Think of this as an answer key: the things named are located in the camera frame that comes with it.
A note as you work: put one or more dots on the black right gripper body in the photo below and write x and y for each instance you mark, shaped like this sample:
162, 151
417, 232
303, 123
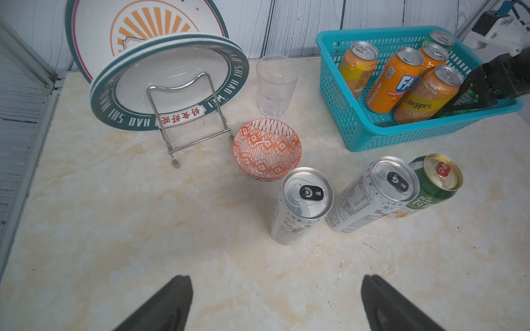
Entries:
504, 77

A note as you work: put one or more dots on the orange Fanta can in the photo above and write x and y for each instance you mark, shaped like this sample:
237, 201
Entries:
395, 79

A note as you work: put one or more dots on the silver white drink can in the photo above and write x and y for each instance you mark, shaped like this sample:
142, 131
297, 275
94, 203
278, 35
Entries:
305, 198

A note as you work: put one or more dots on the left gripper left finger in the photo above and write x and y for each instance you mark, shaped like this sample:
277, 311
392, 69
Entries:
167, 309

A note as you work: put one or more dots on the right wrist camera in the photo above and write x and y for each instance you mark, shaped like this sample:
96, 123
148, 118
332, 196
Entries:
501, 24

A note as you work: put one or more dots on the metal wire plate stand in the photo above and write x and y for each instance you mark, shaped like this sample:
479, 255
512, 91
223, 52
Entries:
184, 116

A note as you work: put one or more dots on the green can at back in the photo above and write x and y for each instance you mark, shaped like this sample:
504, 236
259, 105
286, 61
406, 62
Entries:
441, 38

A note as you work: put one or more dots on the left aluminium frame post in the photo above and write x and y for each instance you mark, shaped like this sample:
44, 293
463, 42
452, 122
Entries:
21, 54

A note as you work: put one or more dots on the orange Schweppes can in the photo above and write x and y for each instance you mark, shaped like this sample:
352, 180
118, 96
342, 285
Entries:
430, 94

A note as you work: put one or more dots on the teal plastic basket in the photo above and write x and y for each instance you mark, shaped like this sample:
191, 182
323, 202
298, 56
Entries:
363, 129

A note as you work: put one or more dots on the orange yellow can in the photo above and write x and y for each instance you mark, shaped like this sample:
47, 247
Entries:
357, 66

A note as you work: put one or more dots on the green rimmed white plate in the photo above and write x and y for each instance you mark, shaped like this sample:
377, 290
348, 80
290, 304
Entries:
118, 94

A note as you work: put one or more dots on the orange can silver top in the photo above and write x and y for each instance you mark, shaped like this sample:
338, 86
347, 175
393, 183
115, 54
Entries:
434, 55

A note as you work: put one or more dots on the green soda can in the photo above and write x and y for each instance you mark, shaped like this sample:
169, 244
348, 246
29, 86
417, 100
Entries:
466, 103

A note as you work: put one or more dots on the red patterned bowl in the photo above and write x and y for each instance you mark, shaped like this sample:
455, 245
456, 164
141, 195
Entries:
267, 149

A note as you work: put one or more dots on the green white gold-top can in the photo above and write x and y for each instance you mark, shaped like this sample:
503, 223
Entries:
440, 179

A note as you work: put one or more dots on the clear plastic cup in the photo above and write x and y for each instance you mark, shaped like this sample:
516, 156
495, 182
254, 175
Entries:
277, 78

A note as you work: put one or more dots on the orange sunburst plate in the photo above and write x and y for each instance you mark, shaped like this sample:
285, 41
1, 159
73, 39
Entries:
98, 31

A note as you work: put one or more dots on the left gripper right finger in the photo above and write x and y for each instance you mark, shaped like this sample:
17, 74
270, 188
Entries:
388, 309

